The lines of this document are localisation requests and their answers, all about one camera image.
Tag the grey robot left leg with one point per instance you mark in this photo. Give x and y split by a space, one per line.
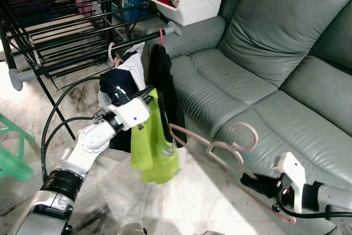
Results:
132 229

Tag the black shirt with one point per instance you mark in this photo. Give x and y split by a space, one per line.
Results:
162 75

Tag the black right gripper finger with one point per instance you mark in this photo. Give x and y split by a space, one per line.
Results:
258 180
264 191

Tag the red cloth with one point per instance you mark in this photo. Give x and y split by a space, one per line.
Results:
166 1

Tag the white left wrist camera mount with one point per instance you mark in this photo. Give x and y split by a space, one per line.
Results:
132 113

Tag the black metal drying rack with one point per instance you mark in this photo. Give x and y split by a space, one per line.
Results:
173 29

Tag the navy and white shirt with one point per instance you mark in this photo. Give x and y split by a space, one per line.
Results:
118 83

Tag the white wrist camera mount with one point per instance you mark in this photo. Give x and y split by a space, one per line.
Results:
291 166
132 113

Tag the red plastic hanger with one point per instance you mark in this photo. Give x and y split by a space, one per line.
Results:
161 36

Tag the grey green leather sofa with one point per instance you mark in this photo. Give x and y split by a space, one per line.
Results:
275 53

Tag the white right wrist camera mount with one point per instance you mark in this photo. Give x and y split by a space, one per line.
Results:
291 166

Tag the lime green shirt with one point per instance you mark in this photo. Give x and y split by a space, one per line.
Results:
154 147

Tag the pale pink plastic hanger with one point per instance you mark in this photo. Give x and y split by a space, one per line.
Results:
256 136
111 53

